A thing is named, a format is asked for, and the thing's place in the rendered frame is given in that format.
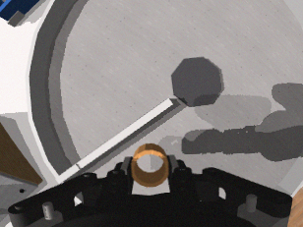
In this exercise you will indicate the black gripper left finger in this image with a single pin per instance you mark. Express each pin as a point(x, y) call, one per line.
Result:
point(57, 204)

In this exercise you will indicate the bronze bushing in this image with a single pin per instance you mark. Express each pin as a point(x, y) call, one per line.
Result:
point(149, 179)

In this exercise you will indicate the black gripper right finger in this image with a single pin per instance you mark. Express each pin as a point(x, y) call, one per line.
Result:
point(261, 205)

